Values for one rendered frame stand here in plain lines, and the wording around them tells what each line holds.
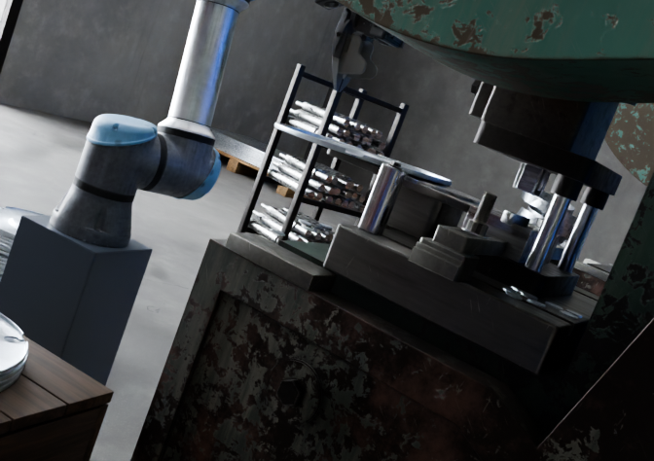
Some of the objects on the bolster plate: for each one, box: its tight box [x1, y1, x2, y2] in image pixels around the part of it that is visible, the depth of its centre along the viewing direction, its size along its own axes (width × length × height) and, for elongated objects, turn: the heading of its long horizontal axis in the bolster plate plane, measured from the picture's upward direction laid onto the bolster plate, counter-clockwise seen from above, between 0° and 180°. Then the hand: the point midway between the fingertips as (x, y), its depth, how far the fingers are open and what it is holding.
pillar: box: [557, 204, 599, 272], centre depth 115 cm, size 2×2×14 cm
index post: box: [358, 160, 407, 235], centre depth 103 cm, size 3×3×10 cm
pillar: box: [525, 194, 571, 272], centre depth 101 cm, size 2×2×14 cm
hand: (336, 82), depth 128 cm, fingers closed
